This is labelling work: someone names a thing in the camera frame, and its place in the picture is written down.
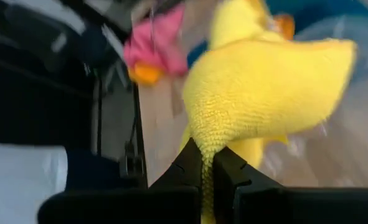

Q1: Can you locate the white printed bag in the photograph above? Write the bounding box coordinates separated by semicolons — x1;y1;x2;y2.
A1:
0;142;68;224

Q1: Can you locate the orange microfiber towel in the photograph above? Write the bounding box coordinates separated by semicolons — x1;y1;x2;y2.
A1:
273;14;296;41
128;61;163;86

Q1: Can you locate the yellow microfiber towel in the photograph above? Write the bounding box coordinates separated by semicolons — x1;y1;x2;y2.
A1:
179;0;358;224

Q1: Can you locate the large clear plastic basket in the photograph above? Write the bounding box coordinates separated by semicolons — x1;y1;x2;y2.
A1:
295;15;368;82

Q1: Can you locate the black aluminium table frame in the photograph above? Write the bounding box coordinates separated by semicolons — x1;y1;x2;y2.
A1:
90;71;149;189

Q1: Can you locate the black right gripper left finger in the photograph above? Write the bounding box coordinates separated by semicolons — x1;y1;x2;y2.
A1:
37;138;203;224

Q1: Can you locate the pink microfiber towel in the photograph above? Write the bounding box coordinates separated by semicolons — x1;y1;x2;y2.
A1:
123;4;189;78

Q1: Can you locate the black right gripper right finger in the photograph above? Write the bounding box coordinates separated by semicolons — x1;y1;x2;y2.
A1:
213;146;368;224

